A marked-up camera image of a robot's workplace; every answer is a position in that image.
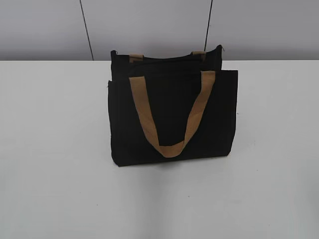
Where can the tan front bag handle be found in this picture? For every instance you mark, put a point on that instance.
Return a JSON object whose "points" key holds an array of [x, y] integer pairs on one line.
{"points": [[141, 100]]}

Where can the black canvas tote bag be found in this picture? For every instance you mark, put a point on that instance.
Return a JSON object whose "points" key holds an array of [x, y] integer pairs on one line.
{"points": [[172, 84]]}

